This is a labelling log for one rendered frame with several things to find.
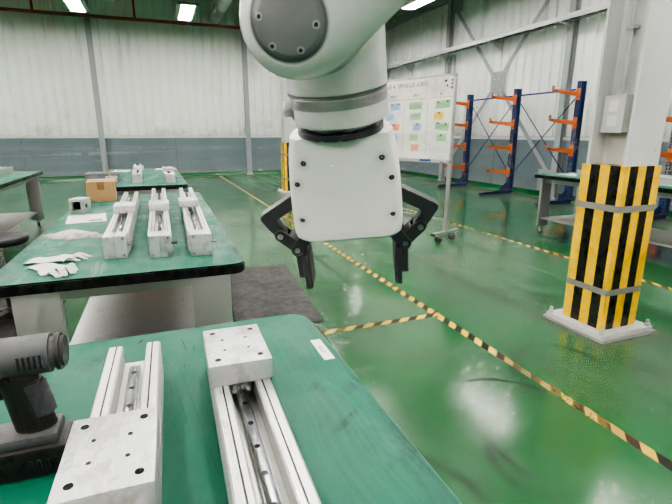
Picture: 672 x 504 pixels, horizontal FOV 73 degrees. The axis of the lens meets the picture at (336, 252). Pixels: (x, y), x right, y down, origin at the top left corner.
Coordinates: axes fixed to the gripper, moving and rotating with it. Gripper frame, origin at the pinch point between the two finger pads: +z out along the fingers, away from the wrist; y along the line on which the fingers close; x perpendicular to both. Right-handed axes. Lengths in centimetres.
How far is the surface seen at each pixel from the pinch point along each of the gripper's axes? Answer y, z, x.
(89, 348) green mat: -69, 46, 43
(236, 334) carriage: -26, 32, 29
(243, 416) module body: -20.9, 34.5, 10.9
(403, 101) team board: 56, 111, 552
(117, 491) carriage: -28.3, 20.9, -10.2
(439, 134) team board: 93, 141, 500
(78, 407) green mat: -56, 40, 19
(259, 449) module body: -16.5, 32.6, 3.2
